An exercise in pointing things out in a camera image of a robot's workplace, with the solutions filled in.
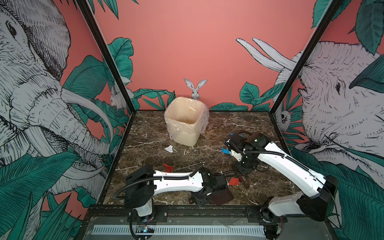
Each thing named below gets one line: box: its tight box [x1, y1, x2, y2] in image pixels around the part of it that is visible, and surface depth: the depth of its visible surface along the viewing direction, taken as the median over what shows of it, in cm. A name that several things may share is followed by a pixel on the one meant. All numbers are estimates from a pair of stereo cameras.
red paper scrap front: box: [228, 177, 240, 186], surface depth 87 cm
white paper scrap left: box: [164, 145, 174, 153], surface depth 99 cm
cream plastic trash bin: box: [165, 97, 205, 147], surface depth 93 cm
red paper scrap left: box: [162, 163, 175, 173], surface depth 92 cm
